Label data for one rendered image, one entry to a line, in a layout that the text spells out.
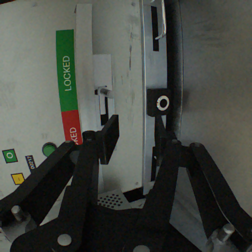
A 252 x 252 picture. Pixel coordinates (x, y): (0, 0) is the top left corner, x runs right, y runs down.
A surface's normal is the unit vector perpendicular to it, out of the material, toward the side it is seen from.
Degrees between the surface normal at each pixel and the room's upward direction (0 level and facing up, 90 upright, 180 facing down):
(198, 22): 0
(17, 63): 90
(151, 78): 90
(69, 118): 90
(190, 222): 90
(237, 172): 0
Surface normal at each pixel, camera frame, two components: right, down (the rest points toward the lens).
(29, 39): 0.39, 0.29
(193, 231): -0.03, -0.95
